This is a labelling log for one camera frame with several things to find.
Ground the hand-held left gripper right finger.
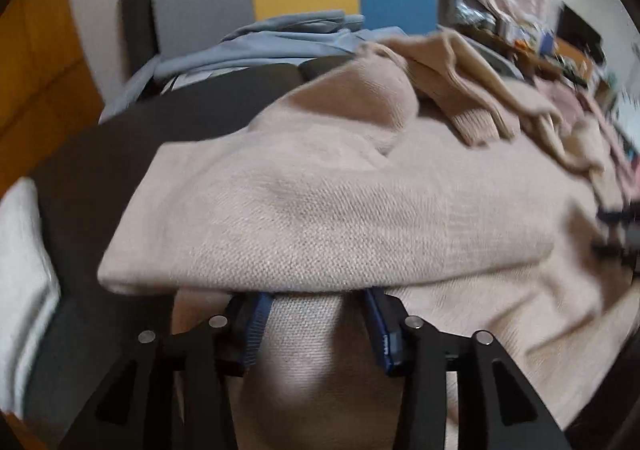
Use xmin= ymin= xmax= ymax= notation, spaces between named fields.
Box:
xmin=362 ymin=288 xmax=573 ymax=450

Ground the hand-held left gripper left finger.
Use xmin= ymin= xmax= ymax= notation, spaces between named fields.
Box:
xmin=60 ymin=293 xmax=275 ymax=450

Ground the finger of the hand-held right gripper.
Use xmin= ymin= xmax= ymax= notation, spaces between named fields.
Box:
xmin=596 ymin=207 xmax=640 ymax=229
xmin=591 ymin=241 xmax=637 ymax=261

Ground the beige knit sweater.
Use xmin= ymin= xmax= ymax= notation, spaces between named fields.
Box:
xmin=97 ymin=27 xmax=640 ymax=450

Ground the pink knit sweater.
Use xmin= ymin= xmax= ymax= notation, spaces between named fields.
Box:
xmin=534 ymin=74 xmax=640 ymax=203

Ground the cluttered wooden desk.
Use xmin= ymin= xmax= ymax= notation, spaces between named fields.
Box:
xmin=492 ymin=12 xmax=618 ymax=90

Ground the black monitor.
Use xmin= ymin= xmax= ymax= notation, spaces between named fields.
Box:
xmin=555 ymin=2 xmax=602 ymax=49

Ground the white cloth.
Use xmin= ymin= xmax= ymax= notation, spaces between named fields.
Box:
xmin=0 ymin=177 xmax=62 ymax=423

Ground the silver foil bag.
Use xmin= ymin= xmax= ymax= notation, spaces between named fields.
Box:
xmin=452 ymin=0 xmax=497 ymax=29

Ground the blue-grey garment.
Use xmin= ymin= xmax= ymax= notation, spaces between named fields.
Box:
xmin=99 ymin=12 xmax=368 ymax=125

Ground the orange wooden wardrobe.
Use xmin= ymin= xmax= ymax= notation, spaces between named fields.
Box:
xmin=0 ymin=0 xmax=107 ymax=195

